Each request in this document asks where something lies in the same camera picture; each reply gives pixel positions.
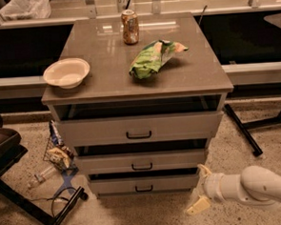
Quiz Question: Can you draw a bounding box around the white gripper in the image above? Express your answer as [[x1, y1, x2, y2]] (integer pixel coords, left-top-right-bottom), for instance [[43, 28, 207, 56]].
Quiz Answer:
[[186, 164, 225, 215]]

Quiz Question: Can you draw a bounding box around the grey drawer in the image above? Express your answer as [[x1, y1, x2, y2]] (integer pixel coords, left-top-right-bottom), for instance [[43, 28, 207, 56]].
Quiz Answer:
[[89, 174, 199, 196], [74, 149, 206, 174], [57, 112, 223, 148]]

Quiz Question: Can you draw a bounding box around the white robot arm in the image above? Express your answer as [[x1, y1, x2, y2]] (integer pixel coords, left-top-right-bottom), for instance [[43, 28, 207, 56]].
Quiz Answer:
[[186, 164, 281, 215]]

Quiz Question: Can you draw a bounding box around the grey drawer cabinet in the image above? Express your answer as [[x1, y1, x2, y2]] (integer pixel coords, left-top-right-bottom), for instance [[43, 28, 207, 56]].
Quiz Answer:
[[35, 9, 241, 202]]

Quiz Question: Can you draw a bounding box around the blue tape cross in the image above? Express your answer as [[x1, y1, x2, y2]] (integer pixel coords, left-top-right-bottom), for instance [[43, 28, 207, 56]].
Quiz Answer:
[[54, 168, 78, 196]]

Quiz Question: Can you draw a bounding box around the green chip bag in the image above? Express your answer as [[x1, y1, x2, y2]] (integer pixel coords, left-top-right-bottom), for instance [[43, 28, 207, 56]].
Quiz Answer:
[[130, 40, 188, 79]]

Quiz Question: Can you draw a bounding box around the clear plastic bottle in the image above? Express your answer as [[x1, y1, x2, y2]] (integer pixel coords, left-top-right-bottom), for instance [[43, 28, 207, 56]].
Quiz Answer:
[[28, 166, 57, 189]]

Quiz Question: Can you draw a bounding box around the white paper bowl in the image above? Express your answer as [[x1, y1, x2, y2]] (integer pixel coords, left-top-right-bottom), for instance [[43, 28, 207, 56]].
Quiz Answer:
[[43, 58, 90, 90]]

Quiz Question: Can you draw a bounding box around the orange soda can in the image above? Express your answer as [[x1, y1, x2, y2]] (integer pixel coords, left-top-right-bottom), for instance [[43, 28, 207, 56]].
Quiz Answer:
[[121, 10, 139, 45]]

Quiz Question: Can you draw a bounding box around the black chair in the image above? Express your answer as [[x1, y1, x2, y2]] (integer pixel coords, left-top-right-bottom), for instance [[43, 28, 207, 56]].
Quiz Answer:
[[0, 116, 88, 225]]

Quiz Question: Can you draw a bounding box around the white paper cup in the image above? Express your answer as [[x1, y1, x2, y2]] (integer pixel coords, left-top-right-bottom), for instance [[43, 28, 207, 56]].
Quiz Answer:
[[115, 0, 133, 12]]

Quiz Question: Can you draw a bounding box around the white plastic bag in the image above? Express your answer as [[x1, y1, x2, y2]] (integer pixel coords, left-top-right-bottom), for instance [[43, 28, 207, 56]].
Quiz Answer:
[[0, 0, 51, 20]]

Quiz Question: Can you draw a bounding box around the black table leg frame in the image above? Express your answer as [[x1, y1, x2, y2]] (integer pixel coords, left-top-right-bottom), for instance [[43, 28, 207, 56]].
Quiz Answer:
[[224, 104, 281, 157]]

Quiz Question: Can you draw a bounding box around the wire basket with snacks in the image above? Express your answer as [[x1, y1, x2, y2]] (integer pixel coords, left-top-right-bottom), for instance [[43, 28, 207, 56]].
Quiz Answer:
[[46, 120, 76, 171]]

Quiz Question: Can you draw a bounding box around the black floor cable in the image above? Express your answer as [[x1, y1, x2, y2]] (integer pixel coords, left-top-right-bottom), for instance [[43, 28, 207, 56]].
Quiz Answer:
[[27, 185, 80, 225]]

